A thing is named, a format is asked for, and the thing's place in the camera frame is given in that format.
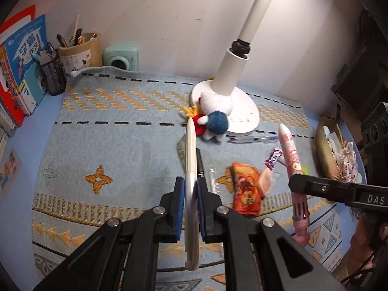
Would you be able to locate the white pen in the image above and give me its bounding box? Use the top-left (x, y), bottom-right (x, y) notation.
top-left (185, 118), bottom-right (199, 271)

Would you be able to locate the orange bear pouch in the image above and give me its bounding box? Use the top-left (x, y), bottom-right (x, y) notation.
top-left (232, 162), bottom-right (261, 216)

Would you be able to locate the cherry print lace pouch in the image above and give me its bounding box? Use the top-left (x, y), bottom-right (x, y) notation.
top-left (331, 142), bottom-right (358, 183)

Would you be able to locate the purple Fox's candy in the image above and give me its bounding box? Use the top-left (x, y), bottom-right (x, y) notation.
top-left (264, 148), bottom-right (283, 170)

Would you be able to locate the pink multicolour pen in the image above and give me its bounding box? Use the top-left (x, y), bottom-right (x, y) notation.
top-left (278, 123), bottom-right (310, 247)

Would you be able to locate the clear blue ballpoint pen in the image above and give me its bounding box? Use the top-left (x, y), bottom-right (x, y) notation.
top-left (227, 135), bottom-right (279, 144)

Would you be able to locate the white blue goose plush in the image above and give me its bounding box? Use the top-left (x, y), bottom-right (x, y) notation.
top-left (197, 92), bottom-right (233, 143)

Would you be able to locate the person's right hand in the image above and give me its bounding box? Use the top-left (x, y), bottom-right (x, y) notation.
top-left (347, 213), bottom-right (374, 275)

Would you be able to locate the black pen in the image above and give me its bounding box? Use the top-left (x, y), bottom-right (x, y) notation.
top-left (196, 148), bottom-right (204, 177)

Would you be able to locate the gold ribbed glass plate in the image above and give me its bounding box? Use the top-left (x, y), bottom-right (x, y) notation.
top-left (315, 116), bottom-right (360, 182)

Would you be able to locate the patterned blue table mat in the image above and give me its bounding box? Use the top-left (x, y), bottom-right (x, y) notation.
top-left (32, 68), bottom-right (355, 290)

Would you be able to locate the white desk lamp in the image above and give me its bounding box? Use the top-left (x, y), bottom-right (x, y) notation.
top-left (191, 0), bottom-right (272, 136)

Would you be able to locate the dark television screen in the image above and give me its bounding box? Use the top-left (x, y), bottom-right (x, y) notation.
top-left (331, 10), bottom-right (387, 121)

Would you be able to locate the mint green mini printer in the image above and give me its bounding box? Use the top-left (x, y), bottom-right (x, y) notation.
top-left (103, 44), bottom-right (139, 72)

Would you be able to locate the brown pen holder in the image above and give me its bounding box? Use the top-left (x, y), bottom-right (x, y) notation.
top-left (58, 14), bottom-right (103, 76)

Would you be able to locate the black mesh pen cup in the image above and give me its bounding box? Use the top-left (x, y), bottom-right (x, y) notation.
top-left (32, 42), bottom-right (66, 96)

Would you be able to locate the stack of books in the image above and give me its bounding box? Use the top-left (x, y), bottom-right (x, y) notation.
top-left (1, 5), bottom-right (47, 137)

